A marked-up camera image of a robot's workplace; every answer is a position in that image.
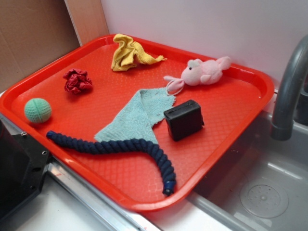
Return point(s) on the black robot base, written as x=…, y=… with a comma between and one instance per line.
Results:
x=23, y=165

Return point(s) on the black box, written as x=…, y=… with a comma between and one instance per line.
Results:
x=184, y=120

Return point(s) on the red plastic tray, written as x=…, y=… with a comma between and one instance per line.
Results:
x=132, y=179

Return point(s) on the light blue towel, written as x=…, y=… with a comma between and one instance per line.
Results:
x=136, y=120

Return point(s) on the yellow cloth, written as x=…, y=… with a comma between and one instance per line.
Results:
x=131, y=53

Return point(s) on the pink plush toy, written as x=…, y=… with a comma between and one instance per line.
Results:
x=198, y=73

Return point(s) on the crumpled red cloth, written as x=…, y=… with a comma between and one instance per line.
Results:
x=77, y=81

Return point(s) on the green ball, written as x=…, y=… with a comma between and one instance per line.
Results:
x=37, y=110

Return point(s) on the grey sink basin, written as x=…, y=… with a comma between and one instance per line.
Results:
x=259, y=184

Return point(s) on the brown cardboard panel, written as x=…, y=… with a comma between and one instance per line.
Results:
x=34, y=33

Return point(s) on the grey faucet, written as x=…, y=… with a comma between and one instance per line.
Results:
x=292, y=98

